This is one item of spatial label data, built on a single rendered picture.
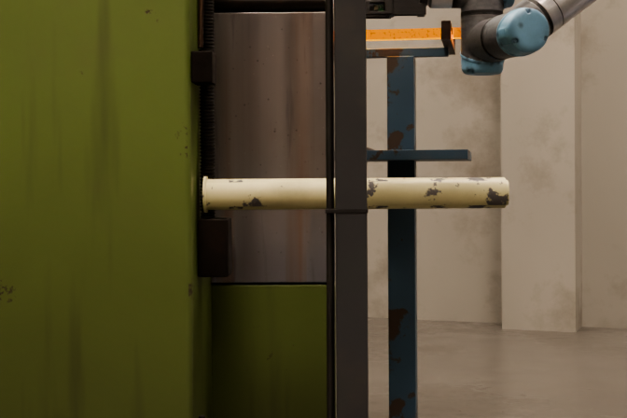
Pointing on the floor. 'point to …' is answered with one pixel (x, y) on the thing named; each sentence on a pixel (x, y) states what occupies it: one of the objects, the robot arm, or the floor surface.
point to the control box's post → (351, 185)
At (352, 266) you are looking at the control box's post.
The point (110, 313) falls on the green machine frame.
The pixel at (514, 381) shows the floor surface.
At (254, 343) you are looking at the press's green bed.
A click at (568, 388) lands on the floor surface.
